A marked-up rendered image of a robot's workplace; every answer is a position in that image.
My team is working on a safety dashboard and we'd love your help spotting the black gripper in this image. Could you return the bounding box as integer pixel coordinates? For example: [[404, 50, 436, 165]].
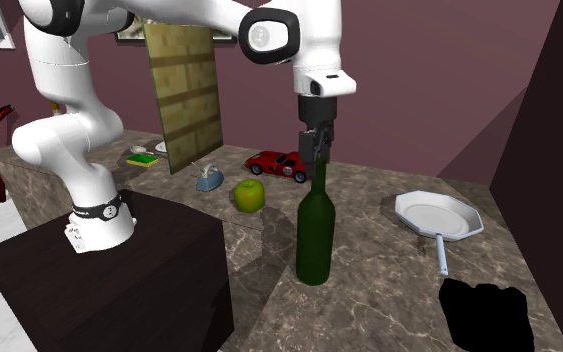
[[296, 94, 337, 168]]

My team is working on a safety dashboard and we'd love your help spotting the red toy car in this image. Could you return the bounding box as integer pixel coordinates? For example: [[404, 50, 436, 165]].
[[244, 149, 309, 185]]

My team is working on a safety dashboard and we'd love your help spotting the dark green glass bottle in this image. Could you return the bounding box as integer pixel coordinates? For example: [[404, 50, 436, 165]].
[[294, 157, 337, 287]]

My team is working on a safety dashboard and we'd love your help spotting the green apple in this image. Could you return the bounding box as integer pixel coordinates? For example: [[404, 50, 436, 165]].
[[233, 178, 267, 214]]

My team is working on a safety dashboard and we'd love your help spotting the blue clothes iron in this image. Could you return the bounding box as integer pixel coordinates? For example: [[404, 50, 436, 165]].
[[194, 161, 226, 193]]

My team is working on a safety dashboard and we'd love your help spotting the wooden plank board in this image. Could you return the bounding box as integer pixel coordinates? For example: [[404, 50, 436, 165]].
[[142, 22, 225, 176]]

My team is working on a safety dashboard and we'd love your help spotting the white octagonal pan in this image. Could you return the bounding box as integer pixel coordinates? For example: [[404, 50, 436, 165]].
[[393, 189, 485, 278]]

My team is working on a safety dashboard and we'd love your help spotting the green and yellow sponge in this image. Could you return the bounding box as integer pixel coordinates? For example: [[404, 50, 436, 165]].
[[125, 152, 161, 169]]

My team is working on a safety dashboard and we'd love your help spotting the black lumpy object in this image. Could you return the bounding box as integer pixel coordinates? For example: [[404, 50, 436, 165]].
[[437, 277, 536, 352]]

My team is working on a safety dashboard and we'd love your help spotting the dark robot stand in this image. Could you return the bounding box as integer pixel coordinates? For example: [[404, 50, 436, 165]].
[[0, 188, 236, 352]]

